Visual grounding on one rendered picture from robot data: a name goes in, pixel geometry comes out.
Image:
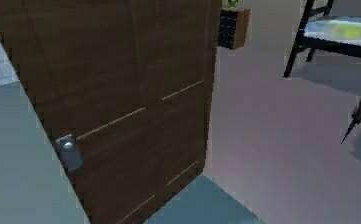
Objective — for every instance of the dark brown wooden door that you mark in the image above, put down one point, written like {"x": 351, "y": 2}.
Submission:
{"x": 121, "y": 83}

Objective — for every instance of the brown box planter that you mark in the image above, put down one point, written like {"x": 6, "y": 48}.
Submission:
{"x": 234, "y": 28}

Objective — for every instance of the green house plant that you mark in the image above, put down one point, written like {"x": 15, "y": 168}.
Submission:
{"x": 232, "y": 3}

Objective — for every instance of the grey chair leg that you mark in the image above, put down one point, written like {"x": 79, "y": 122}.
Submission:
{"x": 359, "y": 113}

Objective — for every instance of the black frame bed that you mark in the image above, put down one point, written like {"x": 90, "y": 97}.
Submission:
{"x": 334, "y": 33}

